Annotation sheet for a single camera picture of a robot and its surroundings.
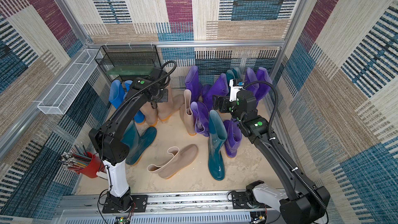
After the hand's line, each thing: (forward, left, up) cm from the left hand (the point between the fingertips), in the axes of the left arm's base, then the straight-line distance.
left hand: (162, 96), depth 85 cm
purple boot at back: (+9, -16, +1) cm, 18 cm away
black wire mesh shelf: (+35, +29, -1) cm, 45 cm away
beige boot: (+2, +1, -14) cm, 14 cm away
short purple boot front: (+11, -31, -3) cm, 33 cm away
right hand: (-9, -31, +7) cm, 33 cm away
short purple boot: (+24, -24, -18) cm, 38 cm away
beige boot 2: (-14, -14, +1) cm, 19 cm away
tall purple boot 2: (+5, -55, -1) cm, 55 cm away
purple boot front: (-25, -34, +2) cm, 43 cm away
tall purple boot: (+14, -50, +1) cm, 52 cm away
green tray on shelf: (+18, +21, +3) cm, 28 cm away
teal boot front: (-26, -28, +2) cm, 38 cm away
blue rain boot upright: (+1, +24, +2) cm, 24 cm away
